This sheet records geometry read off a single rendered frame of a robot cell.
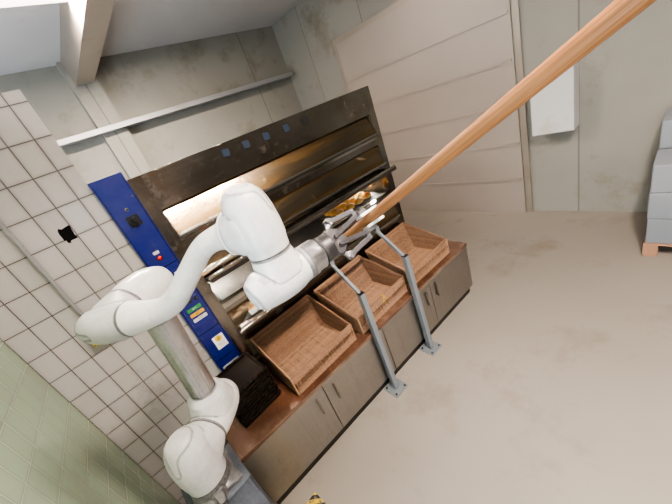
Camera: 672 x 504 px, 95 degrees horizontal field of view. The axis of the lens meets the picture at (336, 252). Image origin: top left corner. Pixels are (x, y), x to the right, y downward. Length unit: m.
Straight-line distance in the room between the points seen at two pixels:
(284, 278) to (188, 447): 0.81
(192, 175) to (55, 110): 3.38
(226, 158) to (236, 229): 1.50
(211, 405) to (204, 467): 0.20
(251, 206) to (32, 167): 1.50
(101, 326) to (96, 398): 1.30
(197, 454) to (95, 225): 1.26
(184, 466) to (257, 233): 0.93
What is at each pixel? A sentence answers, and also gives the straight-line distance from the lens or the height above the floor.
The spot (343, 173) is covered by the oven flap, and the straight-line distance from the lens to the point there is 2.63.
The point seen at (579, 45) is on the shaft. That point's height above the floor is 2.05.
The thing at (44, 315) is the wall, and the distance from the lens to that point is 2.13.
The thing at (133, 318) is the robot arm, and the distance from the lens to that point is 0.99.
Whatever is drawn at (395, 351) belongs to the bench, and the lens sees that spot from 2.60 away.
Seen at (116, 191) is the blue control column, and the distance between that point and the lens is 2.00.
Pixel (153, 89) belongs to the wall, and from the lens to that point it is 5.55.
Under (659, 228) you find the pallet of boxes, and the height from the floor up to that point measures 0.28.
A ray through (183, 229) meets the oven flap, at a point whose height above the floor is 1.74.
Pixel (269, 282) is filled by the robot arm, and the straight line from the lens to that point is 0.71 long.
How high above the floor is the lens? 2.10
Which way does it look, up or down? 25 degrees down
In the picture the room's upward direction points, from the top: 21 degrees counter-clockwise
